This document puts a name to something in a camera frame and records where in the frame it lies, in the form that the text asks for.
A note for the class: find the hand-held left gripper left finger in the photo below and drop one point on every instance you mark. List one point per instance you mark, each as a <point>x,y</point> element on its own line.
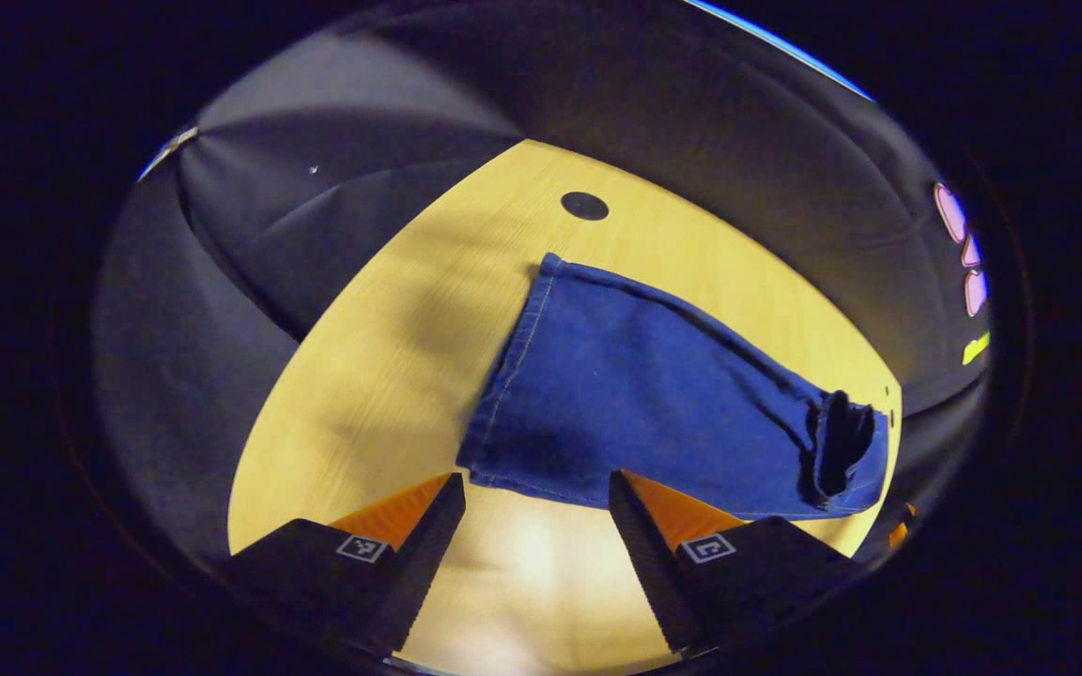
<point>414,573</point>

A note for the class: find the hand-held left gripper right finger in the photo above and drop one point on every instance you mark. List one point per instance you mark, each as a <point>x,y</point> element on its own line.
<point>654,573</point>

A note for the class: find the blue jeans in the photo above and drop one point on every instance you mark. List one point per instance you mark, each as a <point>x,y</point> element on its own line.
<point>635,394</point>

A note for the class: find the black backdrop cloth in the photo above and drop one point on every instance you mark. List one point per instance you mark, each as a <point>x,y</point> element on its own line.
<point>691,122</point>

